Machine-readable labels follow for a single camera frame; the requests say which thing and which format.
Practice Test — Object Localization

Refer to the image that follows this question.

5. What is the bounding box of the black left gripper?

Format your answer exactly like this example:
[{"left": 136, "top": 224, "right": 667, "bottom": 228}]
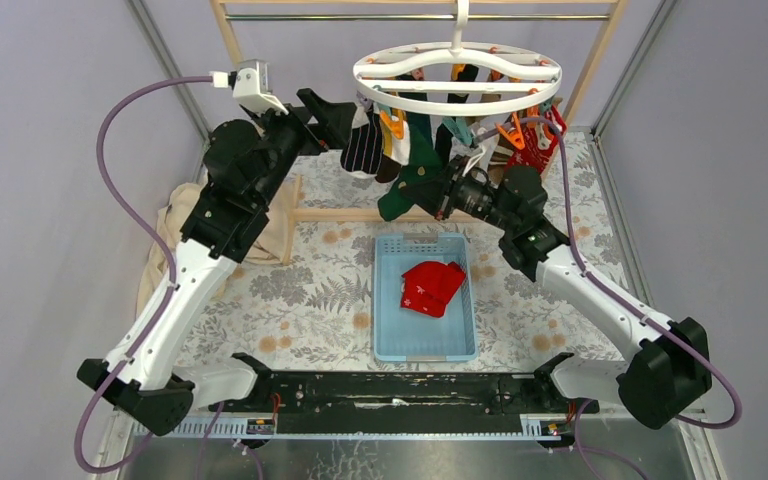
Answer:
[{"left": 242, "top": 88, "right": 354, "bottom": 208}]

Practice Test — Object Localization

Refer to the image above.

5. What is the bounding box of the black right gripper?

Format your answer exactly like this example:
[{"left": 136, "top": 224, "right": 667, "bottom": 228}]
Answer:
[{"left": 400, "top": 155, "right": 516, "bottom": 233}]

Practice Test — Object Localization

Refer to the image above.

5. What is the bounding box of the dark green sock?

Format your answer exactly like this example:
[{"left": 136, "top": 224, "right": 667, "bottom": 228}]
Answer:
[{"left": 377, "top": 125, "right": 443, "bottom": 222}]

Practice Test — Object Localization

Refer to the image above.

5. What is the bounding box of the plain red sock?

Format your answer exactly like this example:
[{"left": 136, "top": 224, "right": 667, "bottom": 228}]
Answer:
[{"left": 402, "top": 261, "right": 466, "bottom": 294}]

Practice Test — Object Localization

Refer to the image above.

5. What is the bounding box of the red snowflake sock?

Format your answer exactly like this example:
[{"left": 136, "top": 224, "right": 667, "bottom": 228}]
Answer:
[{"left": 400, "top": 275, "right": 456, "bottom": 318}]

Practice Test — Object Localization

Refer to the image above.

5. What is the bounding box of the white round clip hanger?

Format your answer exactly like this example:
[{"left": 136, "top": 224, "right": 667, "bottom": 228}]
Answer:
[{"left": 352, "top": 22, "right": 563, "bottom": 117}]

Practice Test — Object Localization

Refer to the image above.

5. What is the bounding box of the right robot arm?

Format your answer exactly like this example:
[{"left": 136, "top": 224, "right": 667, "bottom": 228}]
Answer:
[{"left": 399, "top": 166, "right": 712, "bottom": 429}]

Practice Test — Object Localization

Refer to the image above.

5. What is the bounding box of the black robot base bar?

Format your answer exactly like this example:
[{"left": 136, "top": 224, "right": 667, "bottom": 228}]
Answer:
[{"left": 224, "top": 354, "right": 599, "bottom": 436}]

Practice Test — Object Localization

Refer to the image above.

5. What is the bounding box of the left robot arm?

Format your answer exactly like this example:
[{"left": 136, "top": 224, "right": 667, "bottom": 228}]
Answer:
[{"left": 77, "top": 88, "right": 356, "bottom": 436}]

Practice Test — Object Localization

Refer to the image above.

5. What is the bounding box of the black striped sock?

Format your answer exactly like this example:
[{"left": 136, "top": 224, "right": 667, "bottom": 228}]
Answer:
[{"left": 340, "top": 106, "right": 383, "bottom": 179}]

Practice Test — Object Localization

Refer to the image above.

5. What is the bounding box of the red patterned sock pair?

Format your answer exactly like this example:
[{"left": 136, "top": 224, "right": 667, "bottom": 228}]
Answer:
[{"left": 505, "top": 104, "right": 567, "bottom": 174}]

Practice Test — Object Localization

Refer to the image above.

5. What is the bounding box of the tan brown sock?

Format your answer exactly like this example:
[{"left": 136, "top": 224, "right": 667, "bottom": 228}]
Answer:
[{"left": 474, "top": 70, "right": 504, "bottom": 130}]

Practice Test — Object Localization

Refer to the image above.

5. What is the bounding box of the beige crumpled cloth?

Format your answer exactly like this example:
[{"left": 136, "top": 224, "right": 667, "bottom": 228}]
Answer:
[{"left": 136, "top": 181, "right": 297, "bottom": 313}]

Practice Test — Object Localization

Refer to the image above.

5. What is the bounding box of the light blue plastic basket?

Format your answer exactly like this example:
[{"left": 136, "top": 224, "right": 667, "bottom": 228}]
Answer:
[{"left": 372, "top": 232, "right": 478, "bottom": 363}]

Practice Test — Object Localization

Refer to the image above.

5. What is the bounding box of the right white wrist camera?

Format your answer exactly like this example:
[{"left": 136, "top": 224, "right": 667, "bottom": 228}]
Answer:
[{"left": 461, "top": 145, "right": 491, "bottom": 177}]

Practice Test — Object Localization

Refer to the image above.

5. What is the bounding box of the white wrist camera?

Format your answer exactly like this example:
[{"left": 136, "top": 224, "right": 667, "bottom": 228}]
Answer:
[
  {"left": 209, "top": 59, "right": 288, "bottom": 115},
  {"left": 461, "top": 145, "right": 491, "bottom": 177}
]

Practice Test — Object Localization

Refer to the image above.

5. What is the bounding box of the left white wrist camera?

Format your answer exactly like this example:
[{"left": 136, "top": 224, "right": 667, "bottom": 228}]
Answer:
[{"left": 209, "top": 59, "right": 288, "bottom": 115}]

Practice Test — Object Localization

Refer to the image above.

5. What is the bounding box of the wooden drying rack frame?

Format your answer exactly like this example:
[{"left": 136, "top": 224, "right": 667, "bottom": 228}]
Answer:
[{"left": 210, "top": 0, "right": 627, "bottom": 266}]

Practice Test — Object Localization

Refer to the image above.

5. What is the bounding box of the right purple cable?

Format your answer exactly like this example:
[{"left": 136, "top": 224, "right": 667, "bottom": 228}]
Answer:
[{"left": 476, "top": 116, "right": 744, "bottom": 430}]

